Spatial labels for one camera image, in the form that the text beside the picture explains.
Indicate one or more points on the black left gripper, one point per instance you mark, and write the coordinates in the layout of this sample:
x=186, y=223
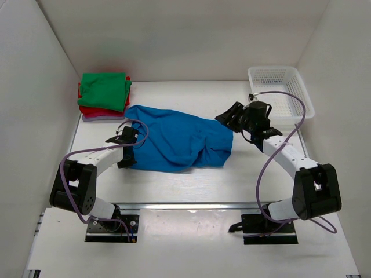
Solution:
x=126, y=164

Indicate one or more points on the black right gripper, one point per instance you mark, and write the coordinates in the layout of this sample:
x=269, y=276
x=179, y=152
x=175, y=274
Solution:
x=229, y=117

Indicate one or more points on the blue t-shirt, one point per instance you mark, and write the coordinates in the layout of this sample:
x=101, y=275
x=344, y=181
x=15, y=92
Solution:
x=176, y=141

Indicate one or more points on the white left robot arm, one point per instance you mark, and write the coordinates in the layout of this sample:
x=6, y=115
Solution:
x=117, y=150

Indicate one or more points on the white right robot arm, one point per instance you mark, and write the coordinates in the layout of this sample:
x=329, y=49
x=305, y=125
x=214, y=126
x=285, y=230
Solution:
x=315, y=186

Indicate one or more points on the white plastic mesh basket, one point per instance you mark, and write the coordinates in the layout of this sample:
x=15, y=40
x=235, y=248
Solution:
x=284, y=89

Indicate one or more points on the folded purple t-shirt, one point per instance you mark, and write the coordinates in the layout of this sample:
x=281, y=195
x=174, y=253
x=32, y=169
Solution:
x=86, y=118

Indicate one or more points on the folded green t-shirt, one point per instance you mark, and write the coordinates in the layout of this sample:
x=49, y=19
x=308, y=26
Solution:
x=93, y=79

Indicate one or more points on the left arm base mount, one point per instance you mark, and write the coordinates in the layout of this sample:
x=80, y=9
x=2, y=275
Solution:
x=114, y=232

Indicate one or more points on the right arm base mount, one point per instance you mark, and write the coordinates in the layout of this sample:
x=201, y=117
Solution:
x=257, y=230

